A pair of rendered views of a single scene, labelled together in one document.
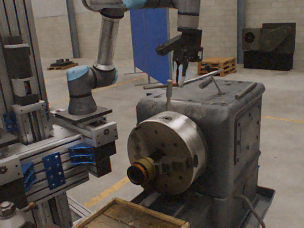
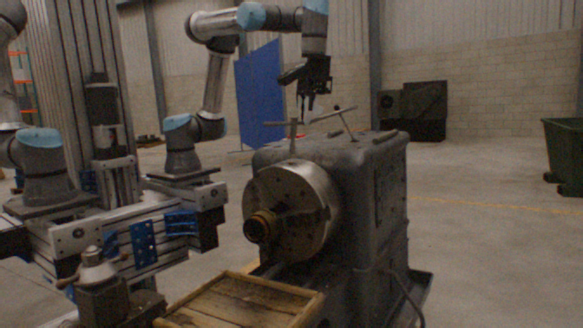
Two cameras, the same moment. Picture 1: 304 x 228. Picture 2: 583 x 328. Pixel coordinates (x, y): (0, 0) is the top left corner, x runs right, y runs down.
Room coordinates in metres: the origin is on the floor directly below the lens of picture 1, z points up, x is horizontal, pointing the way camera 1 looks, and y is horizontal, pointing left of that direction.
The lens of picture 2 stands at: (-0.11, 0.03, 1.45)
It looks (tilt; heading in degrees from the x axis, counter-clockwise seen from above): 11 degrees down; 0
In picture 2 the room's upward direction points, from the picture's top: 4 degrees counter-clockwise
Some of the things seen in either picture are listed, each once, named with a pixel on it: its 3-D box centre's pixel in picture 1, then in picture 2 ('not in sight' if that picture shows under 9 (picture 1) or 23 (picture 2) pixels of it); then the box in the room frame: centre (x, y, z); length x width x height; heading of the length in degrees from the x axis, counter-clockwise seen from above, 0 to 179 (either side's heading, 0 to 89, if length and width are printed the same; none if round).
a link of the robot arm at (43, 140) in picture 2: not in sight; (40, 149); (1.09, 0.83, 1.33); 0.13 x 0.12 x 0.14; 69
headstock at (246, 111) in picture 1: (205, 126); (337, 186); (1.41, -0.15, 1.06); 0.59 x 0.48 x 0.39; 148
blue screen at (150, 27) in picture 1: (146, 40); (255, 108); (7.85, 0.70, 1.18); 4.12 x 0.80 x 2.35; 18
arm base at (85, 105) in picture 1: (81, 101); (181, 158); (1.45, 0.49, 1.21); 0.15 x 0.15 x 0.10
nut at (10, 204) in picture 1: (6, 207); (92, 253); (0.59, 0.44, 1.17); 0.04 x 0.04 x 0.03
